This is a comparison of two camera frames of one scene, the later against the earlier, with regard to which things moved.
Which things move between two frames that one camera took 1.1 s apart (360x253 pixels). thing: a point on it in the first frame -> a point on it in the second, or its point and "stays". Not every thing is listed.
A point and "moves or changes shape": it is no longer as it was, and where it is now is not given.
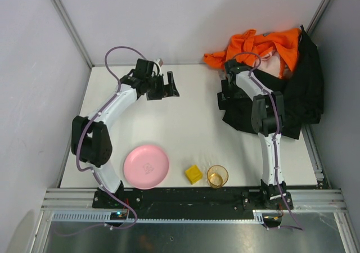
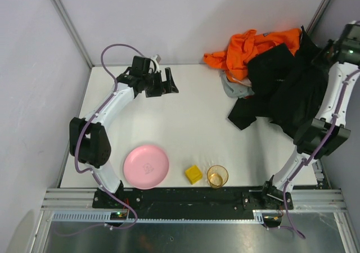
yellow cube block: x=193 y=174 stays
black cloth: x=304 y=94 moves or changes shape
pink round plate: x=146 y=167 stays
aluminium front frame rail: x=303 y=199 stays
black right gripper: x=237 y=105 -> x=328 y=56
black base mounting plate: x=116 y=202 stays
